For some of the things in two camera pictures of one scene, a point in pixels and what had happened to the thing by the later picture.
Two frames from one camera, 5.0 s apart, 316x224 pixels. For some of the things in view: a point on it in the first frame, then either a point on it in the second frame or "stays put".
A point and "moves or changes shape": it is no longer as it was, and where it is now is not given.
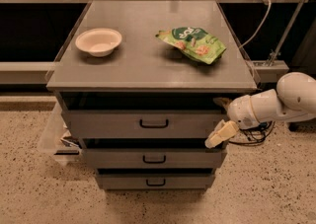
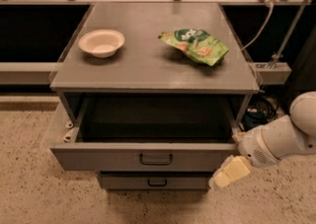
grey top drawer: x=140 y=124 moves or changes shape
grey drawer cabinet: x=143 y=86 stays put
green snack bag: x=195 y=42 stays put
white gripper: x=240 y=111 → x=256 y=148
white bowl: x=99 y=41 stays put
